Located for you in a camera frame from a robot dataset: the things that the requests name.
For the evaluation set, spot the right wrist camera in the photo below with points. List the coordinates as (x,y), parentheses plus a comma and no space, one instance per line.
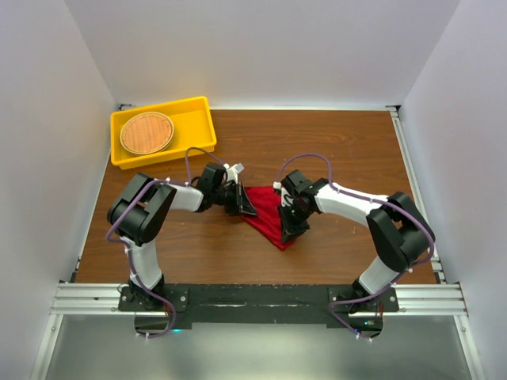
(279,189)

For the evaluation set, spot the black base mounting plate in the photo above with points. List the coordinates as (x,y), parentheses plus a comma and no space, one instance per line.
(261,304)

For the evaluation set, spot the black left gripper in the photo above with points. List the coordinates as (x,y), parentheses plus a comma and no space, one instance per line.
(240,203)

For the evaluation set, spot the aluminium frame rail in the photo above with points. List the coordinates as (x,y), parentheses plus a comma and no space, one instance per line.
(89,338)

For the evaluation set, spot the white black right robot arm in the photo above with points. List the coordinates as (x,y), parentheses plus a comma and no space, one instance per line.
(401,236)

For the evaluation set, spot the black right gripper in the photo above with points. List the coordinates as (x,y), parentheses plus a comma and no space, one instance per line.
(291,231)

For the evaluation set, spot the round woven coaster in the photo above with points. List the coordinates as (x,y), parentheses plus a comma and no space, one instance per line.
(147,133)

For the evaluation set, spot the red cloth napkin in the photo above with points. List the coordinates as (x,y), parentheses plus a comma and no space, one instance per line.
(267,220)

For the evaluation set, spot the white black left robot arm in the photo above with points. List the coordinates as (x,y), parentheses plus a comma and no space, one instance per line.
(138,214)

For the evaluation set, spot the yellow plastic tray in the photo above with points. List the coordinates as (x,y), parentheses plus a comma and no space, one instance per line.
(193,126)

